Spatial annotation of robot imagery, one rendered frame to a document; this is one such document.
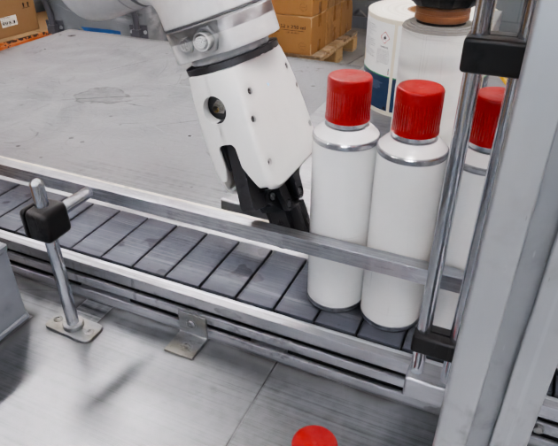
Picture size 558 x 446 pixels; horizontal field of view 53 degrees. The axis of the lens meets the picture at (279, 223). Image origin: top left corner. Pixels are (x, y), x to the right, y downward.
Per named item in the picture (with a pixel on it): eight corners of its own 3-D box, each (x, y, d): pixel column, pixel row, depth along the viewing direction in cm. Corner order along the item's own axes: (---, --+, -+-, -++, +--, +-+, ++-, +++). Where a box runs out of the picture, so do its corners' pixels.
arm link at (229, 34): (234, 11, 37) (249, 57, 38) (287, -12, 43) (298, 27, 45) (140, 42, 41) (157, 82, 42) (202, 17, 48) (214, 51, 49)
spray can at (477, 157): (478, 308, 50) (535, 83, 39) (484, 349, 45) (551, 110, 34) (418, 301, 50) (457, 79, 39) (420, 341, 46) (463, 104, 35)
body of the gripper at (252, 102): (236, 47, 37) (287, 195, 42) (294, 15, 45) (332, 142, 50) (152, 71, 41) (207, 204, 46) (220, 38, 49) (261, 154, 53)
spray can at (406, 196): (426, 303, 50) (468, 80, 39) (409, 340, 46) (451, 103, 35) (371, 287, 52) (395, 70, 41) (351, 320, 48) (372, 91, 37)
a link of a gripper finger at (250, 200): (233, 201, 41) (272, 217, 46) (238, 103, 43) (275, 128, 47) (220, 203, 42) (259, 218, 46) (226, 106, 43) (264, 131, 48)
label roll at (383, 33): (357, 117, 88) (365, 21, 80) (364, 77, 104) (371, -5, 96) (490, 126, 85) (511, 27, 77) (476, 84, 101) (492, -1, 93)
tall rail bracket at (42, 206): (123, 296, 59) (96, 154, 50) (75, 342, 53) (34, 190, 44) (99, 288, 60) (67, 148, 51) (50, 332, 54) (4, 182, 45)
